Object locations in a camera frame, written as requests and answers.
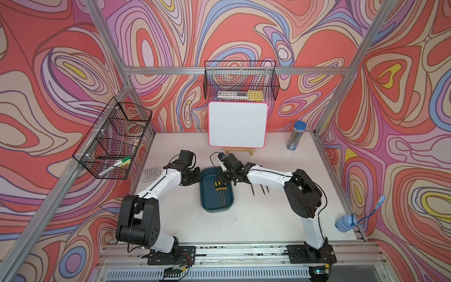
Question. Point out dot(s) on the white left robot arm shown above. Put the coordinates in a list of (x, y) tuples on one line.
[(139, 216)]

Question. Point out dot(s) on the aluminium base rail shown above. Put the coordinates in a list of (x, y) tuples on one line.
[(345, 261)]

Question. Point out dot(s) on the aluminium frame post right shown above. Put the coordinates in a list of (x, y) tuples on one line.
[(384, 10)]

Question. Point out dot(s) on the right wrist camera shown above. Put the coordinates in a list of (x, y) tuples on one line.
[(229, 160)]

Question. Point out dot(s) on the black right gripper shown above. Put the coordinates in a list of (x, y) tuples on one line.
[(221, 175)]

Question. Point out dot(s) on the pink framed whiteboard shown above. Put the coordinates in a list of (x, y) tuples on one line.
[(237, 124)]

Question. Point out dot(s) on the green white marker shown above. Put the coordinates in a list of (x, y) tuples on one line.
[(119, 164)]

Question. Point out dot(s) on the aluminium frame post left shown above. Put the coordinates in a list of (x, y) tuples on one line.
[(128, 90)]

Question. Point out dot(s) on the black wire basket left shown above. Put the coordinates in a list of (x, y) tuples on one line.
[(117, 133)]

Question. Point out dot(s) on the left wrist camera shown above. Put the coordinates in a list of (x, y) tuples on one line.
[(187, 158)]

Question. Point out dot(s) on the black wire basket back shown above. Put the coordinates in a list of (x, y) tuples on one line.
[(230, 86)]

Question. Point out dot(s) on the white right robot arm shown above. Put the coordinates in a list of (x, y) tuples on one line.
[(303, 194)]

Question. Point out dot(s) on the wooden easel stand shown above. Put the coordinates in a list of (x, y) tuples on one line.
[(250, 151)]

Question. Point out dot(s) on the white calculator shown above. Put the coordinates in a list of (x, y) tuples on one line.
[(150, 174)]

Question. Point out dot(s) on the clear pencil tube blue label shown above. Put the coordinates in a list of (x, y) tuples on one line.
[(296, 134)]

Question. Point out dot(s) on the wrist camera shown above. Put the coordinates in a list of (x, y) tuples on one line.
[(187, 158), (229, 160)]

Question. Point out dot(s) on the aluminium frame back bar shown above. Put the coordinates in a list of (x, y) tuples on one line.
[(240, 70)]

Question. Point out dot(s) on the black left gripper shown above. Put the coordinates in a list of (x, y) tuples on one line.
[(198, 177)]

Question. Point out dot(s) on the teal plastic storage box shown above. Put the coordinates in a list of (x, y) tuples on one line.
[(208, 196)]

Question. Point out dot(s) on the black wire basket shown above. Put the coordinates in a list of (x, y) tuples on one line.
[(117, 133), (230, 86)]

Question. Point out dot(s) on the aluminium frame post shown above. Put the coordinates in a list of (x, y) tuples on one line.
[(128, 90), (384, 10)]

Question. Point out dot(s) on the yellow box in basket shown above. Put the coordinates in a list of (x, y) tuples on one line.
[(255, 96)]

